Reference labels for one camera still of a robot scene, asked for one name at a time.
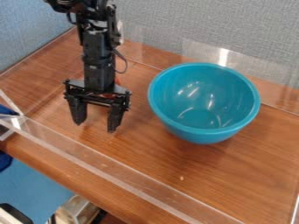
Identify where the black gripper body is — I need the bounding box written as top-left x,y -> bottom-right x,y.
63,79 -> 133,111

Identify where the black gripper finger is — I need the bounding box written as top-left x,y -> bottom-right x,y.
67,96 -> 89,125
107,104 -> 126,133

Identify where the blue plastic bowl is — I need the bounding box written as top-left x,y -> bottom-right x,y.
147,62 -> 261,144

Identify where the toy mushroom brown cap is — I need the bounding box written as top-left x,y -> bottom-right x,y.
101,94 -> 118,99

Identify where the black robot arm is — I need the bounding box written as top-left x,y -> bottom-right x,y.
45,0 -> 131,133

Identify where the blue cloth at left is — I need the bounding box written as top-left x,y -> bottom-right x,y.
0,104 -> 19,172

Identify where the clear acrylic front barrier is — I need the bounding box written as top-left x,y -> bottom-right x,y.
0,88 -> 243,224

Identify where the black white object bottom left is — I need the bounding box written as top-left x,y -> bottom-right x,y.
0,203 -> 34,224

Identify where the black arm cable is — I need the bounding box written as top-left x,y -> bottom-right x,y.
111,48 -> 130,75

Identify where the metal frame under table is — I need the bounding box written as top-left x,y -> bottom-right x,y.
54,195 -> 99,224

